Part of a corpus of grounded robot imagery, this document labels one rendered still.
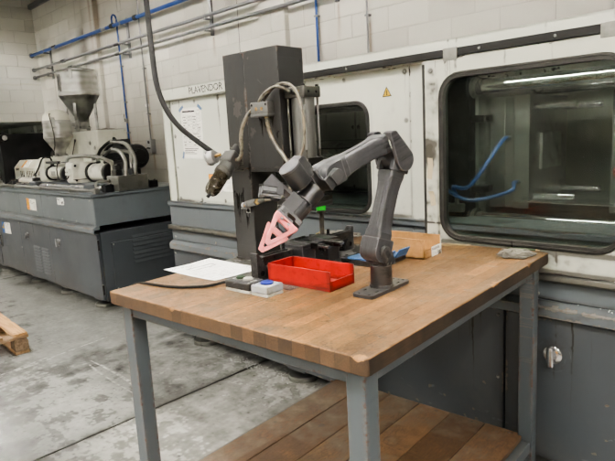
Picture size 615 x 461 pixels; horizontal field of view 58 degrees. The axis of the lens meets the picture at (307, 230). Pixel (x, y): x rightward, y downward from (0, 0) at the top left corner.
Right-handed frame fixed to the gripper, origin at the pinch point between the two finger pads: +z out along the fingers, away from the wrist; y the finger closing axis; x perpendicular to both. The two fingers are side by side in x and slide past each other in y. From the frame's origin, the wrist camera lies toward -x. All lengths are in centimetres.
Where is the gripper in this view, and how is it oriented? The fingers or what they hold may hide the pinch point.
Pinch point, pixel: (265, 244)
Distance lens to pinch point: 135.6
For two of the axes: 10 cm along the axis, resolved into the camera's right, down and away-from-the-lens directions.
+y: 2.3, -2.0, -9.5
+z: -6.2, 7.2, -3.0
